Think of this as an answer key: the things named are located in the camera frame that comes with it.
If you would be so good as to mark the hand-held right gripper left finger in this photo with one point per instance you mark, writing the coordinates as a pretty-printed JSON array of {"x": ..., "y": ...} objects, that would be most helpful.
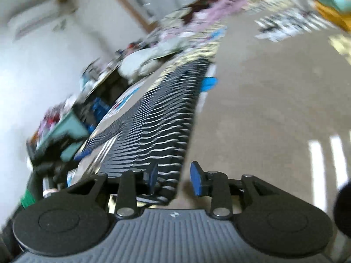
[{"x": 153, "y": 176}]

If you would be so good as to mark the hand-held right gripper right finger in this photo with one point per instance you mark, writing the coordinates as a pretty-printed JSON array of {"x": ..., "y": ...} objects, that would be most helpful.
[{"x": 197, "y": 179}]

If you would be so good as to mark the black white striped shirt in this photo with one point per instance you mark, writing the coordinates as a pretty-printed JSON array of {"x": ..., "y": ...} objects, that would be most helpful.
[{"x": 164, "y": 115}]

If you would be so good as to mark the blue bag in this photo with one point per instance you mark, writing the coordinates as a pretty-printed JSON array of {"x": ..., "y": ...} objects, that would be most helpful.
[{"x": 98, "y": 109}]

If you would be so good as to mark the teal storage bin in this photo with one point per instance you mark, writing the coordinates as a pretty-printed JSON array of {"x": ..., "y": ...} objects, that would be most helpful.
[{"x": 65, "y": 131}]

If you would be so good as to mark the cartoon mouse printed blanket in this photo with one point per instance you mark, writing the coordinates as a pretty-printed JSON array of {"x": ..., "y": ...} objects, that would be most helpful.
[{"x": 260, "y": 101}]

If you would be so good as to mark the wooden desk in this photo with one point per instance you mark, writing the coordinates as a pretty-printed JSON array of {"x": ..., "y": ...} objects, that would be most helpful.
[{"x": 109, "y": 85}]

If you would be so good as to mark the grey puffer jacket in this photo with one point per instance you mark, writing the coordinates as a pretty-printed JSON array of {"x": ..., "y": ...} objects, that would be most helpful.
[{"x": 139, "y": 63}]

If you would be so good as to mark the cluttered side table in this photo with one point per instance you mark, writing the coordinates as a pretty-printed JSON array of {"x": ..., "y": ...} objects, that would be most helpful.
[{"x": 96, "y": 71}]

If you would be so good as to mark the purple quilt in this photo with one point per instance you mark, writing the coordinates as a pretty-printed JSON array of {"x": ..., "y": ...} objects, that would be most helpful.
[{"x": 216, "y": 5}]

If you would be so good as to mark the white air conditioner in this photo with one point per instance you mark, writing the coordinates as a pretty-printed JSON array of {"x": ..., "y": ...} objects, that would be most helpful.
[{"x": 38, "y": 19}]

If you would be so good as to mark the yellow folded garment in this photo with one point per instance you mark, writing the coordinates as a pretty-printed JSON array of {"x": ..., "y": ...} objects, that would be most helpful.
[{"x": 334, "y": 16}]

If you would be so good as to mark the wooden window frame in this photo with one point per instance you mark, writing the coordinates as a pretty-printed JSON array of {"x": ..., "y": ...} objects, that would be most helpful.
[{"x": 129, "y": 5}]

